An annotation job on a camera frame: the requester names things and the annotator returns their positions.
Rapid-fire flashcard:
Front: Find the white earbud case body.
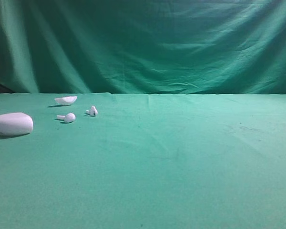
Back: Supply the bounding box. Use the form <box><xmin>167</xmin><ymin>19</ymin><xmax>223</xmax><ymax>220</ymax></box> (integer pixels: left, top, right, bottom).
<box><xmin>0</xmin><ymin>112</ymin><xmax>34</xmax><ymax>136</ymax></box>

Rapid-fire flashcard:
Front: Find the green table cloth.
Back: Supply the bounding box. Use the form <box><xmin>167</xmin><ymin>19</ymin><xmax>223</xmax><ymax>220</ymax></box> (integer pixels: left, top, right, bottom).
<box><xmin>0</xmin><ymin>94</ymin><xmax>286</xmax><ymax>229</ymax></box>

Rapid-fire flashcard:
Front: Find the white earbud with black tip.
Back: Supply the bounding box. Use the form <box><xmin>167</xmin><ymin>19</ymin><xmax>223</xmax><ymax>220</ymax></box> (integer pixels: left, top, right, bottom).
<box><xmin>85</xmin><ymin>106</ymin><xmax>98</xmax><ymax>117</ymax></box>

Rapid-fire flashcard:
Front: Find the white earbud near left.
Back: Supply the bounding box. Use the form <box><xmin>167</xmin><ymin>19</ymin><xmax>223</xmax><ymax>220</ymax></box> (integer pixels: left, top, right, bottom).
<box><xmin>56</xmin><ymin>113</ymin><xmax>76</xmax><ymax>123</ymax></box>

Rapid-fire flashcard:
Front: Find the white earbud case lid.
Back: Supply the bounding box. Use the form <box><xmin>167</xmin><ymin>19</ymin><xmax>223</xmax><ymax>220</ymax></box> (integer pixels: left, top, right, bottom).
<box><xmin>54</xmin><ymin>96</ymin><xmax>77</xmax><ymax>106</ymax></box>

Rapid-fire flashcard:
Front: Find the green backdrop cloth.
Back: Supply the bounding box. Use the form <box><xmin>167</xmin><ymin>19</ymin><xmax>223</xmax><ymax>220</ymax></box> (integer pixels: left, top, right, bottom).
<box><xmin>0</xmin><ymin>0</ymin><xmax>286</xmax><ymax>94</ymax></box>

